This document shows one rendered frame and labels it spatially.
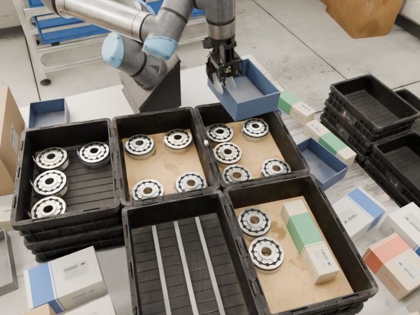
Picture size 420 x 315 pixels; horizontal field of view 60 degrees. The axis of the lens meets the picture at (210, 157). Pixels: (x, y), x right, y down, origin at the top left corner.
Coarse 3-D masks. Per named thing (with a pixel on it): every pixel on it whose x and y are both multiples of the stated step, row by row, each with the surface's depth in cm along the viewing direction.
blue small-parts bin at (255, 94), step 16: (240, 64) 122; (208, 80) 120; (240, 80) 124; (256, 80) 120; (224, 96) 112; (240, 96) 118; (256, 96) 118; (272, 96) 110; (240, 112) 108; (256, 112) 111
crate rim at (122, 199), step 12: (180, 108) 135; (192, 108) 136; (120, 156) 119; (120, 168) 115; (120, 180) 111; (216, 180) 113; (120, 192) 108; (180, 192) 109; (192, 192) 109; (132, 204) 106
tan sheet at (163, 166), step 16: (160, 144) 136; (192, 144) 137; (128, 160) 130; (144, 160) 131; (160, 160) 131; (176, 160) 131; (192, 160) 131; (128, 176) 125; (144, 176) 126; (160, 176) 126; (176, 176) 126
